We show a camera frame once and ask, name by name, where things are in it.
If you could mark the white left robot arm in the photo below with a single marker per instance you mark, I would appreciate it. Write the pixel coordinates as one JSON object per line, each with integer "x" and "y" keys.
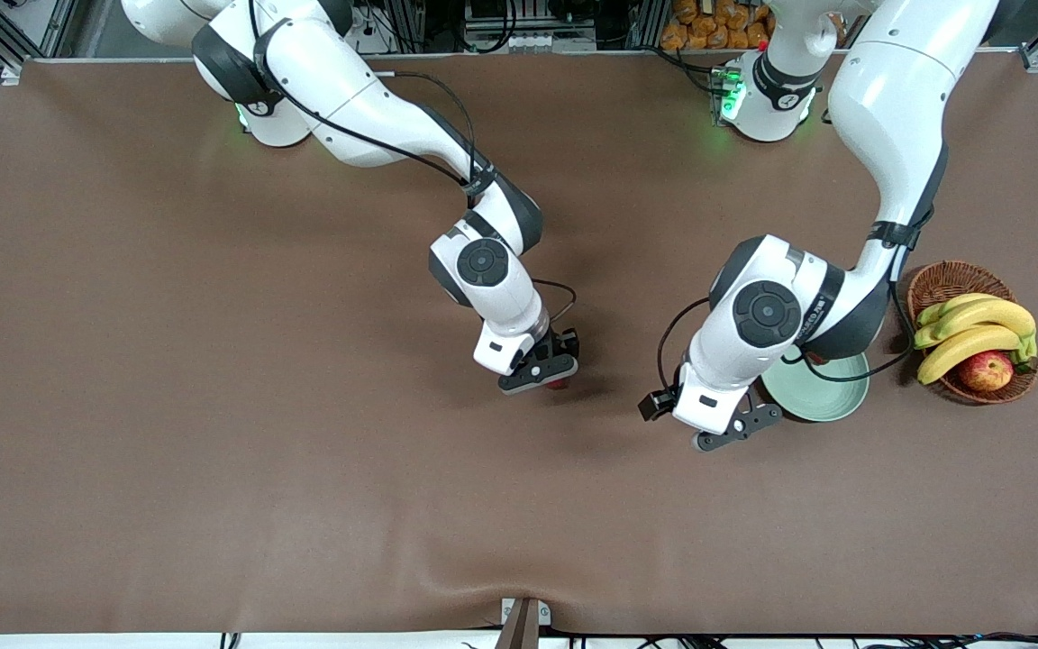
{"x": 897, "y": 99}

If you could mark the brown wicker basket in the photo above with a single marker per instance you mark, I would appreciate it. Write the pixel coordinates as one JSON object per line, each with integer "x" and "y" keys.
{"x": 951, "y": 281}

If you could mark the white clamp bracket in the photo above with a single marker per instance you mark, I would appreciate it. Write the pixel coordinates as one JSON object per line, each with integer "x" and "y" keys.
{"x": 544, "y": 613}

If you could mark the red apple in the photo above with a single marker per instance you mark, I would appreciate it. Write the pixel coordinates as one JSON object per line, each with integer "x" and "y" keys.
{"x": 986, "y": 370}

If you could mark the grey mount bar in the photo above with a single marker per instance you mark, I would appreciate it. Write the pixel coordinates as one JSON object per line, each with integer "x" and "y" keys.
{"x": 519, "y": 631}

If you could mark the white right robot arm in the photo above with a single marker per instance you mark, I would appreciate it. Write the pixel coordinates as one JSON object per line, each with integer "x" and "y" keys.
{"x": 348, "y": 99}

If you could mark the white connector strip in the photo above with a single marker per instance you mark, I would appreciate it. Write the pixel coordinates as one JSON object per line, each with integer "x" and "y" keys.
{"x": 537, "y": 41}

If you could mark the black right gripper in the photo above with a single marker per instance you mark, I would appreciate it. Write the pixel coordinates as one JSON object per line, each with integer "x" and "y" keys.
{"x": 563, "y": 343}

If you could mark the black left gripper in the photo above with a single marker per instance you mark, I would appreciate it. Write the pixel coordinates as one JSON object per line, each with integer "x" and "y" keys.
{"x": 657, "y": 405}

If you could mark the bag of orange buns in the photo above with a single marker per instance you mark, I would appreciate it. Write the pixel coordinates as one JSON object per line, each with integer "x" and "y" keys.
{"x": 690, "y": 36}

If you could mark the pale green round plate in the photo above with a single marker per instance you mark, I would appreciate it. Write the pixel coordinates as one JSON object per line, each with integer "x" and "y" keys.
{"x": 830, "y": 401}

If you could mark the yellow banana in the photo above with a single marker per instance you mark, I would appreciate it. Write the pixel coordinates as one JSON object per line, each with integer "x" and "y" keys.
{"x": 987, "y": 313}
{"x": 932, "y": 315}
{"x": 965, "y": 347}

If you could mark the table cover cloth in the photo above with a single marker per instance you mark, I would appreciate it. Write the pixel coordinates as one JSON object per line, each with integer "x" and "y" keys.
{"x": 303, "y": 496}

